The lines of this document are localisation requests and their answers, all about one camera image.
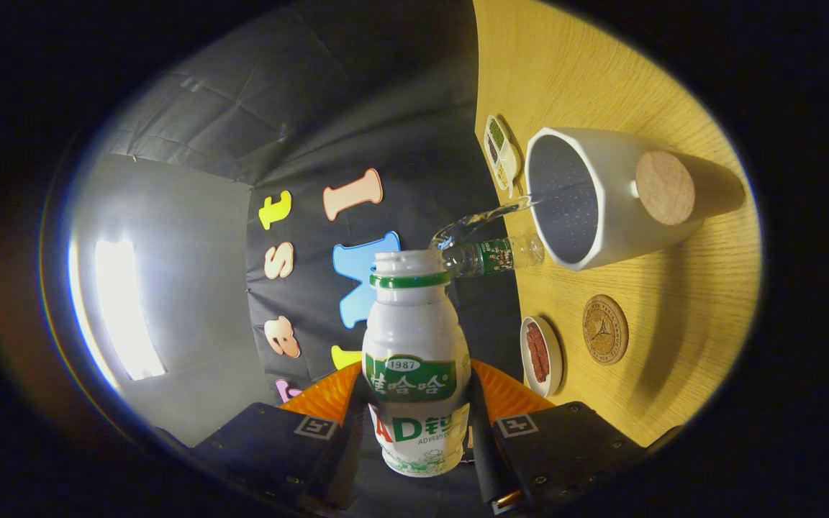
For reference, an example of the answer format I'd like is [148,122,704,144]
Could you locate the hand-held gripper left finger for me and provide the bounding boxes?
[191,361,366,513]

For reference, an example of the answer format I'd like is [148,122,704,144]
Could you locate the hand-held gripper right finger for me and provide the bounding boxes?
[468,358,649,515]

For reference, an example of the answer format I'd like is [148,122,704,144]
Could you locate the round cork coaster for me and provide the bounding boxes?
[582,294,630,366]

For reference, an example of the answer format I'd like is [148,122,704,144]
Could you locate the white juice bottle green label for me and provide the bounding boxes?
[361,250,471,477]

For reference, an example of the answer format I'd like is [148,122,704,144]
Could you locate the white cup with wooden handle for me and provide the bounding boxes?
[525,127,746,272]

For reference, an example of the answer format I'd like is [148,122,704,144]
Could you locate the clear plastic water bottle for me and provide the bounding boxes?
[443,234,545,279]

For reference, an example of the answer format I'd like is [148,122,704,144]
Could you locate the grey oval plate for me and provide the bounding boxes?
[520,317,563,399]

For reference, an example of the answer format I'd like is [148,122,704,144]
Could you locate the red sausages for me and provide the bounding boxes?
[527,322,551,383]

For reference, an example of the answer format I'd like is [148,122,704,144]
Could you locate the white divided tray of grains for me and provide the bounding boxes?
[484,115,523,199]

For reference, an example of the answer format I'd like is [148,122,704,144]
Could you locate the black backdrop cloth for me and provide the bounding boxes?
[101,0,530,512]

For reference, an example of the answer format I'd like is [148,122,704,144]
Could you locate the wooden table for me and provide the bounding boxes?
[474,0,762,447]

